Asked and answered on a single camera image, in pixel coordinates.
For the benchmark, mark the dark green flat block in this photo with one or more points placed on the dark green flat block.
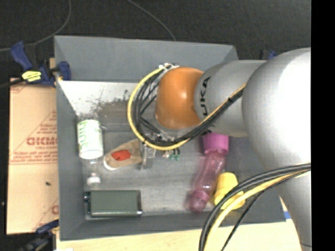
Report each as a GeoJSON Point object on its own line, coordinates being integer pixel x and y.
{"type": "Point", "coordinates": [113, 203]}

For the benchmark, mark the clear plastic bottle white label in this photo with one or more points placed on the clear plastic bottle white label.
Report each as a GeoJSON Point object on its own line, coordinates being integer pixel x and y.
{"type": "Point", "coordinates": [90, 140]}

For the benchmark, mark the yellow plastic cup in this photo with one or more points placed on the yellow plastic cup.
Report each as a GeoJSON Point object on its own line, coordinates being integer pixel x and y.
{"type": "Point", "coordinates": [226, 183]}

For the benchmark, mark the brown cardboard board red print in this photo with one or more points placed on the brown cardboard board red print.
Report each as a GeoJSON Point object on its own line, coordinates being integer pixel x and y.
{"type": "Point", "coordinates": [31, 140]}

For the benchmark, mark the grey metal bin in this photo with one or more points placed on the grey metal bin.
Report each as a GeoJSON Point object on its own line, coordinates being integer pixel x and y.
{"type": "Point", "coordinates": [167, 182]}

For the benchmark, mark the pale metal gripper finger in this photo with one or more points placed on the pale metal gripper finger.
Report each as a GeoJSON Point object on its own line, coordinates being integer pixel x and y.
{"type": "Point", "coordinates": [152, 155]}
{"type": "Point", "coordinates": [144, 157]}

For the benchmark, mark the pink plastic bottle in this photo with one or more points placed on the pink plastic bottle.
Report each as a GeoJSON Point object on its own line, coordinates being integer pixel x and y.
{"type": "Point", "coordinates": [209, 171]}

